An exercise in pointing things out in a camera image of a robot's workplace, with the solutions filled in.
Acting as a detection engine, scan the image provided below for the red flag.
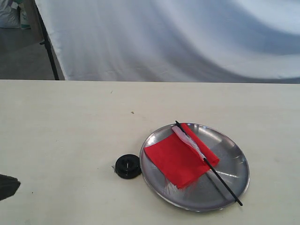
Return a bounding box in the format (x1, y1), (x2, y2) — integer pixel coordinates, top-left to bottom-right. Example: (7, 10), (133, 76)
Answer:
(144, 122), (242, 204)

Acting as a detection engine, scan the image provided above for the small black round base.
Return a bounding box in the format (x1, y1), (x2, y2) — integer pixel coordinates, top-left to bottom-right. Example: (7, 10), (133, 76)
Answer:
(114, 154), (142, 180)

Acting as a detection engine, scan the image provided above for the white backdrop cloth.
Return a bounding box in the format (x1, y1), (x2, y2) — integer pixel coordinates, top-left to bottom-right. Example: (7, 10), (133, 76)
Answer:
(36, 0), (300, 83)

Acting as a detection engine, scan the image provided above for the round silver metal plate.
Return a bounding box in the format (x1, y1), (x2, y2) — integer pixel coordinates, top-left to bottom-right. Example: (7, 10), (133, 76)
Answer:
(140, 123), (250, 212)

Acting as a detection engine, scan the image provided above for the black backdrop stand pole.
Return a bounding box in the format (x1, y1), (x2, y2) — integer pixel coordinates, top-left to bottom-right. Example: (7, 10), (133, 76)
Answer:
(36, 6), (60, 81)

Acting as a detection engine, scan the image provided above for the white sack in background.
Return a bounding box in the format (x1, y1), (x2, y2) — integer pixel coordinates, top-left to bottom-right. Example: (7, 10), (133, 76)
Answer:
(0, 0), (30, 30)

